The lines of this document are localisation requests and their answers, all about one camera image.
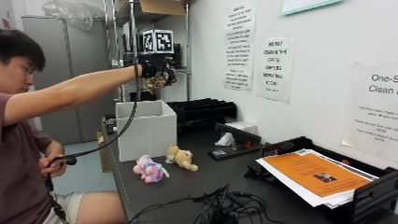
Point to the brown spotted soft toy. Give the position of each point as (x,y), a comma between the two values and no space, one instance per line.
(156,82)

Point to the the person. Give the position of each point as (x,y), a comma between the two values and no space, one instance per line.
(38,140)

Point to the white marker cube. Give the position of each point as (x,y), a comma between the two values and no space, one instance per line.
(159,41)

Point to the black file organizer rack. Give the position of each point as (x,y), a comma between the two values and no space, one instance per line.
(203,112)

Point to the white fabric storage box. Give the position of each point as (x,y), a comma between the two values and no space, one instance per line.
(145,130)

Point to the tall white printed notice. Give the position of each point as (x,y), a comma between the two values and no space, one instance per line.
(239,46)

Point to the cardboard box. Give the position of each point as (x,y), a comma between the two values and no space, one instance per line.
(151,6)

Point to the pink and blue soft toy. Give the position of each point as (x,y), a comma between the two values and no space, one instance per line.
(149,169)

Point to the grey metal cabinet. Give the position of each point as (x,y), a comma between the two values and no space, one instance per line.
(71,77)

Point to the white crumpled tissue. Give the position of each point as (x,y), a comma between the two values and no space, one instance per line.
(227,140)

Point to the white notice with short lines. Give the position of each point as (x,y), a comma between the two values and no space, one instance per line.
(275,69)

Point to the black stapler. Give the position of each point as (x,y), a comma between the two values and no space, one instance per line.
(236,141)

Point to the tan teddy bear soft toy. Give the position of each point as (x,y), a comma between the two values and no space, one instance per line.
(181,158)

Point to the clear plastic bag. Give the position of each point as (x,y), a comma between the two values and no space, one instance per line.
(72,11)

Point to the teal framed whiteboard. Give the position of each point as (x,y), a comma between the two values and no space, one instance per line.
(309,5)

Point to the orange paper sheet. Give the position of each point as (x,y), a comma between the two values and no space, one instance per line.
(317,174)

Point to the stack of white papers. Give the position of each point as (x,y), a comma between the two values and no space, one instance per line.
(315,183)

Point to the large white notice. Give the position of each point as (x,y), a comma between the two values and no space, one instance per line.
(373,109)

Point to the black paper tray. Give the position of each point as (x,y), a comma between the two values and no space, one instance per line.
(332,186)

